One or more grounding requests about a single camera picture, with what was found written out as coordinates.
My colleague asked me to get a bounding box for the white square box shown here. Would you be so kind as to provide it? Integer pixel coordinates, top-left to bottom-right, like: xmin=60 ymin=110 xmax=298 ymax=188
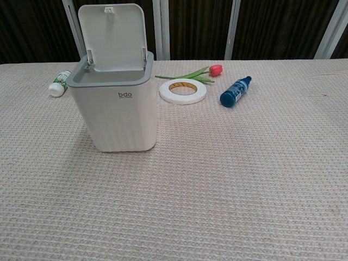
xmin=66 ymin=3 xmax=158 ymax=152

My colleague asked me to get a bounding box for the beige woven tablecloth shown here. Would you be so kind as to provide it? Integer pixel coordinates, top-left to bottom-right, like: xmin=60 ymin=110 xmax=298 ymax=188
xmin=0 ymin=58 xmax=348 ymax=261

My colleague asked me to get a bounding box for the white tape roll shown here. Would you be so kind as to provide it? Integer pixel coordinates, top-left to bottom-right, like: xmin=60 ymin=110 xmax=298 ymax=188
xmin=159 ymin=78 xmax=206 ymax=104

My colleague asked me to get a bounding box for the artificial red tulip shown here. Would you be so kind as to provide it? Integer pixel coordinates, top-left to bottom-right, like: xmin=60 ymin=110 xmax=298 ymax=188
xmin=154 ymin=64 xmax=223 ymax=84

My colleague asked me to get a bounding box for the blue spray bottle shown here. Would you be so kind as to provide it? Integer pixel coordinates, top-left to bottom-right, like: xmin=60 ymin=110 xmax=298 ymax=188
xmin=219 ymin=76 xmax=252 ymax=107

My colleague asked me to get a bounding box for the white green-labelled bottle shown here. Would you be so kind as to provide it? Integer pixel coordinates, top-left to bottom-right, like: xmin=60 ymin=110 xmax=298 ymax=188
xmin=48 ymin=70 xmax=72 ymax=97

